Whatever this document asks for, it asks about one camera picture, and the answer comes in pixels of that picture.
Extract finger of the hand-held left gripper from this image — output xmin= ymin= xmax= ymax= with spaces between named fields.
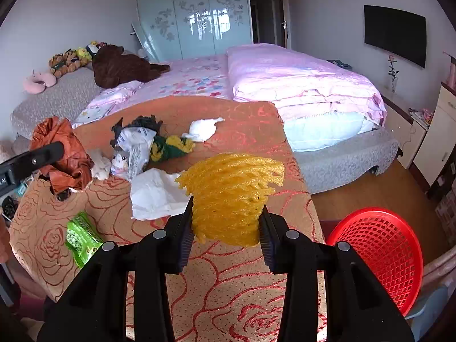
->
xmin=0 ymin=141 xmax=65 ymax=185

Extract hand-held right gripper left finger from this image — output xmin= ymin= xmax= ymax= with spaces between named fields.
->
xmin=37 ymin=200 xmax=195 ymax=342

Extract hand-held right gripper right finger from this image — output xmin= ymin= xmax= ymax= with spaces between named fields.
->
xmin=259 ymin=205 xmax=416 ymax=342

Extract orange-brown plastic bag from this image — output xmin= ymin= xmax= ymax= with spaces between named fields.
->
xmin=30 ymin=117 xmax=95 ymax=200

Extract yellow foam fruit net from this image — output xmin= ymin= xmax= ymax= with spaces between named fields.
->
xmin=176 ymin=152 xmax=286 ymax=249

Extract white paper napkin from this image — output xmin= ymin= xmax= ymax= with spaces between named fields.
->
xmin=130 ymin=168 xmax=193 ymax=221

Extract small white tissue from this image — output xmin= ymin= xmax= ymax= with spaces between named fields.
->
xmin=89 ymin=149 xmax=113 ymax=181

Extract green snack packet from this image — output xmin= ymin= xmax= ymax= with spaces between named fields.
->
xmin=65 ymin=211 xmax=105 ymax=269

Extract green and yellow wrapper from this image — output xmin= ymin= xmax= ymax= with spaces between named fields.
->
xmin=150 ymin=135 xmax=197 ymax=163

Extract red plastic mesh basket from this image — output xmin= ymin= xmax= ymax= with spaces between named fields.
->
xmin=326 ymin=207 xmax=424 ymax=317

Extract dark garment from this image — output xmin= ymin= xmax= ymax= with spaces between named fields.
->
xmin=111 ymin=115 xmax=164 ymax=139

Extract orange rose-pattern tablecloth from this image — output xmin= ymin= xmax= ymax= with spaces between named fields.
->
xmin=9 ymin=96 xmax=327 ymax=342

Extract white star-print cloth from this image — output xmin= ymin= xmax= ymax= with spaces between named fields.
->
xmin=73 ymin=107 xmax=108 ymax=127

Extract pink folded cloth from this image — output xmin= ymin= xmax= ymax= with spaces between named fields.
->
xmin=86 ymin=81 xmax=144 ymax=113

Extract grey upholstered bed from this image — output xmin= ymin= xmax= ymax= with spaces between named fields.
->
xmin=11 ymin=43 xmax=400 ymax=195

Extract brown teddy bear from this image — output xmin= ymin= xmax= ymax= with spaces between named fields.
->
xmin=92 ymin=44 xmax=172 ymax=89

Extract pale blue pillow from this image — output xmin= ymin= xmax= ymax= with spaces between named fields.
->
xmin=283 ymin=111 xmax=375 ymax=152

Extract white leaning board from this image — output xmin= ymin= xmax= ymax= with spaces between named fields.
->
xmin=130 ymin=21 xmax=158 ymax=62

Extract pink floral bed sheet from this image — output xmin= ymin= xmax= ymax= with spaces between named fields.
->
xmin=85 ymin=55 xmax=236 ymax=115

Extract pink folded quilt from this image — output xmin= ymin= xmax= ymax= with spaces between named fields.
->
xmin=227 ymin=43 xmax=387 ymax=127

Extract pale plastic stool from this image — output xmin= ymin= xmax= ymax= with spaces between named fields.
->
xmin=404 ymin=246 xmax=456 ymax=342

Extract low cream nightstand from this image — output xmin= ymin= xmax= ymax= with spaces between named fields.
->
xmin=379 ymin=91 xmax=428 ymax=170

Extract cardboard boxes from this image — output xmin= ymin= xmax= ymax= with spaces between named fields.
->
xmin=427 ymin=163 xmax=456 ymax=229

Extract cream cabinet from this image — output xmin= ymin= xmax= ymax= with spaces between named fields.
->
xmin=412 ymin=82 xmax=456 ymax=186

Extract pink trinkets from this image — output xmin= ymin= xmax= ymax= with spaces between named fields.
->
xmin=410 ymin=108 xmax=434 ymax=124

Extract rose in glass vase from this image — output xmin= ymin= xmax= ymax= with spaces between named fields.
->
xmin=387 ymin=55 xmax=399 ymax=93

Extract glass flower-pattern wardrobe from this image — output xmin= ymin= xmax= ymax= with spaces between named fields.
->
xmin=135 ymin=0 xmax=255 ymax=63

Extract brown wooden door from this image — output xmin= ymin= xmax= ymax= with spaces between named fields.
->
xmin=249 ymin=0 xmax=291 ymax=51

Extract pink bottle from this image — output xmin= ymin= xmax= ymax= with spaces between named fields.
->
xmin=443 ymin=52 xmax=456 ymax=90

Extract black wall television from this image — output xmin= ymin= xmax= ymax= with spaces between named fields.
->
xmin=363 ymin=5 xmax=427 ymax=69

